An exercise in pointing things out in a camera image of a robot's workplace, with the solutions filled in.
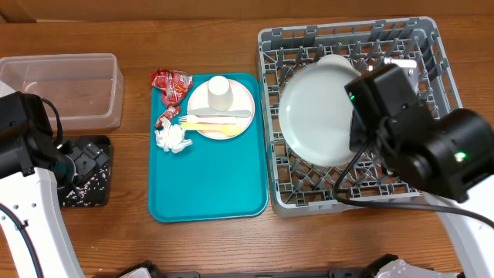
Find small grey bowl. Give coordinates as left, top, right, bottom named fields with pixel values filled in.
left=318, top=54, right=352, bottom=68

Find grey round plate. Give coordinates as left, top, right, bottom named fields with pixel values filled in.
left=279, top=63, right=360, bottom=167

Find white napkin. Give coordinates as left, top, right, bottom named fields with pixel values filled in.
left=154, top=117, right=193, bottom=154

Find large red snack wrapper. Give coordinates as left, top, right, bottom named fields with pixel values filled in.
left=151, top=69, right=193, bottom=107

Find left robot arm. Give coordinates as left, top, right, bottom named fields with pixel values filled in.
left=1, top=92, right=113, bottom=277

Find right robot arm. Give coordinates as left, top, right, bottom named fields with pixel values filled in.
left=342, top=64, right=493, bottom=277

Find grey dishwasher rack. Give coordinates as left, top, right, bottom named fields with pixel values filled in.
left=258, top=16, right=462, bottom=218

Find black plastic bin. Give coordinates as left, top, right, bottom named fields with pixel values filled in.
left=57, top=135, right=113, bottom=208

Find white rice grains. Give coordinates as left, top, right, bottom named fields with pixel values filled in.
left=58, top=165, right=111, bottom=208

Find clear plastic bin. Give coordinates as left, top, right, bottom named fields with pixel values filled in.
left=1, top=53, right=124, bottom=131

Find small red sauce packet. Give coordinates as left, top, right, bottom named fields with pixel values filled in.
left=154, top=106, right=181, bottom=129

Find white plastic fork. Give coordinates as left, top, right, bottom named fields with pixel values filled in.
left=178, top=115, right=237, bottom=124

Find light blue plastic knife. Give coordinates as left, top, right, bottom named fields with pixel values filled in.
left=188, top=107, right=252, bottom=118

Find teal plastic tray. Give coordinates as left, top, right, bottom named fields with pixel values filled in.
left=148, top=73, right=269, bottom=222

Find yellow plastic spoon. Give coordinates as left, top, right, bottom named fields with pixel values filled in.
left=181, top=122, right=242, bottom=137

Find white paper cup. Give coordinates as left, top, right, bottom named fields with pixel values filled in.
left=207, top=76, right=233, bottom=111

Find white round plate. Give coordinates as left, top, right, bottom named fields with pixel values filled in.
left=187, top=79, right=255, bottom=140

